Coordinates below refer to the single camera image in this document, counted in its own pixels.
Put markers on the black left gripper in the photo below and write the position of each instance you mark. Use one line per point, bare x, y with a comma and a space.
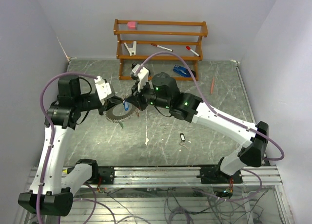
109, 103

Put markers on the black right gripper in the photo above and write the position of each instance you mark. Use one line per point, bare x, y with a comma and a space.
136, 98

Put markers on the large keyring with small rings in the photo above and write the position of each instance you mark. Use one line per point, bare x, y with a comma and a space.
118, 114

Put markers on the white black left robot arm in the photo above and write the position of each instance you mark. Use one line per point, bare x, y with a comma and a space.
50, 193

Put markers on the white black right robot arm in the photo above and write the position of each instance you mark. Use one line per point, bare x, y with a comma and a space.
163, 92

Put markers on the white plastic clamp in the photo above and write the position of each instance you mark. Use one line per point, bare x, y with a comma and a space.
131, 50

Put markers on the blue stapler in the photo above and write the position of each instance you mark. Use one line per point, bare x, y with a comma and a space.
181, 71

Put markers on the red capped thin marker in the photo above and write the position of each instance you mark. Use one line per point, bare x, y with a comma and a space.
161, 47

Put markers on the brown wooden shelf rack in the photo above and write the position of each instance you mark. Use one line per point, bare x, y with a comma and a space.
175, 35

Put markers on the black tagged key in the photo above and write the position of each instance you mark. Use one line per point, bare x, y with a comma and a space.
182, 140

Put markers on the pink eraser block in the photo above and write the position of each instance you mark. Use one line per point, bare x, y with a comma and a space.
132, 25

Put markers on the red capped white marker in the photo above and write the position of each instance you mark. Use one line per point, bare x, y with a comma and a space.
193, 51

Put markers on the orange pencil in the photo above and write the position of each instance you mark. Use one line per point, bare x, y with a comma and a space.
212, 85

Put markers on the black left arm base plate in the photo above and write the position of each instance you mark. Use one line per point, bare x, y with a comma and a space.
104, 176

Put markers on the aluminium mounting rail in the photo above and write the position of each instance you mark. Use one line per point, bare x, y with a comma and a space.
144, 177

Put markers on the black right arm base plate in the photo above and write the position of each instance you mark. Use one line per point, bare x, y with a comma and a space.
209, 174

